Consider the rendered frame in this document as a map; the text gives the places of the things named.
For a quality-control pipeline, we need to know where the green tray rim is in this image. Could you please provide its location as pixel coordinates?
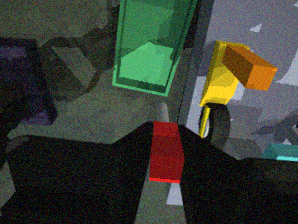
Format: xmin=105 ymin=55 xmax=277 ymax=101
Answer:
xmin=112 ymin=0 xmax=198 ymax=97

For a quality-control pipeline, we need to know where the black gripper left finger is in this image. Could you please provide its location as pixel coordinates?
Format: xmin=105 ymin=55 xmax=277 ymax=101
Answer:
xmin=6 ymin=121 xmax=154 ymax=224

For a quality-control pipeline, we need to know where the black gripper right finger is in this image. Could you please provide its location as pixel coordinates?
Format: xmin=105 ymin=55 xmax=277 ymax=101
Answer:
xmin=177 ymin=124 xmax=298 ymax=224

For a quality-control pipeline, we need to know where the green tray floor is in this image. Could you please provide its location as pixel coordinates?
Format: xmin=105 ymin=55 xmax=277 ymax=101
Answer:
xmin=118 ymin=0 xmax=190 ymax=87

